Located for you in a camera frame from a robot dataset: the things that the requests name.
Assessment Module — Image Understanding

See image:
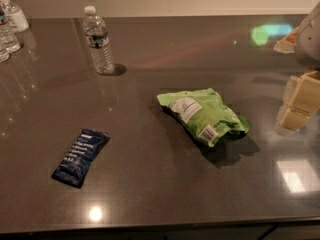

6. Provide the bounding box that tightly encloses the green rice chip bag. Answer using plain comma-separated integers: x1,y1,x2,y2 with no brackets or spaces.
157,88,251,148

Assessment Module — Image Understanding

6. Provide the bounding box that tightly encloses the water bottle with red label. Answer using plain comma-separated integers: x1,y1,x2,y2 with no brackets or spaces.
0,8,21,53

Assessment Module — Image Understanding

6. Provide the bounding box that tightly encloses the white pump dispenser bottle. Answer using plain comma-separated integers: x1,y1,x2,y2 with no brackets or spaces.
0,0,29,33

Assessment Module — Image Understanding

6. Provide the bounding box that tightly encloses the clear plastic water bottle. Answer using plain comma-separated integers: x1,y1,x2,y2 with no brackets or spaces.
83,6,115,75

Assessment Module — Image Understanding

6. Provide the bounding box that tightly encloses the dark blue snack bar wrapper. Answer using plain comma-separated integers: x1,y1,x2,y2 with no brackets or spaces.
51,129,110,188

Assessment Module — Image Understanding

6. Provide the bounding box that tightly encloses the clear bottle at left edge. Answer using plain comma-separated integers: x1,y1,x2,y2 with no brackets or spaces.
0,41,9,63

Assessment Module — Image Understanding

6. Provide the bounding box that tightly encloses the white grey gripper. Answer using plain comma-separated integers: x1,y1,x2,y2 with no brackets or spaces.
274,2,320,136

